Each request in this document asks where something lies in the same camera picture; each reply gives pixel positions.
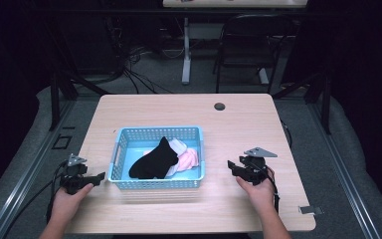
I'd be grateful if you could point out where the person's left hand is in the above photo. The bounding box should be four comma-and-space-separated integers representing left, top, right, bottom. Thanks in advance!
50, 182, 95, 224

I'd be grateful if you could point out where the person's right hand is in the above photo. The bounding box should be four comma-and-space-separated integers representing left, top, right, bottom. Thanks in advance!
235, 165, 277, 217

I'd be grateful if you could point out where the metal bracket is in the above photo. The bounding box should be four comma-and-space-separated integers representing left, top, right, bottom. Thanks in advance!
297, 205, 324, 215

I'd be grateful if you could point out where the black metal stand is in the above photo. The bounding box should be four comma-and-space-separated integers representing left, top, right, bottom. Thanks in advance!
45, 19, 111, 131
272, 66, 332, 135

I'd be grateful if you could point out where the pink sock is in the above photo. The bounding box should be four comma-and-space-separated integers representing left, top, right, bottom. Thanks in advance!
142, 147, 201, 173

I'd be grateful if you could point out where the black folding chair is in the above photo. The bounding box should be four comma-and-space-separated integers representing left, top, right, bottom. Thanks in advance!
212, 13, 296, 95

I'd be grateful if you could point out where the white table leg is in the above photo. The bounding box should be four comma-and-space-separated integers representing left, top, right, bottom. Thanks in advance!
180, 17, 193, 86

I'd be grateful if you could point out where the black sock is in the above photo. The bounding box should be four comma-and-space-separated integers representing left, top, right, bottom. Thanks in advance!
128, 135, 180, 180

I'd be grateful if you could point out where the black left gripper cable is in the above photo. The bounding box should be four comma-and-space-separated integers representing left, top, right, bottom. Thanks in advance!
1, 160, 70, 239

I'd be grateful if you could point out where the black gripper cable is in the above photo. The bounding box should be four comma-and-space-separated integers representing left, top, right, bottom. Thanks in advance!
1, 160, 70, 239
262, 165, 281, 214

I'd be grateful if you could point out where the bundle of floor cables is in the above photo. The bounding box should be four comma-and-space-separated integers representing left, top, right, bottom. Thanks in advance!
102, 16, 185, 96

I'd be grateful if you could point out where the blue plastic basket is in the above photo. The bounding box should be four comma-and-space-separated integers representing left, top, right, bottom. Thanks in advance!
107, 124, 206, 191

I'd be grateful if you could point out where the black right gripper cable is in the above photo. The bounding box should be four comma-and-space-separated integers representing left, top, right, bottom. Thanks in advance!
262, 165, 281, 214

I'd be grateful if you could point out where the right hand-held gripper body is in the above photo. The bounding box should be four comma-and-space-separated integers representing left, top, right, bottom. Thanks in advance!
238, 146, 279, 186

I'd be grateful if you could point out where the white sock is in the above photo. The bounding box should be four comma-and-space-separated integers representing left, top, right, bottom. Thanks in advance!
164, 137, 189, 178

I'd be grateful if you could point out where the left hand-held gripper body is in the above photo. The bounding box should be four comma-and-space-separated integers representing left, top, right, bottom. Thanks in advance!
59, 153, 96, 195

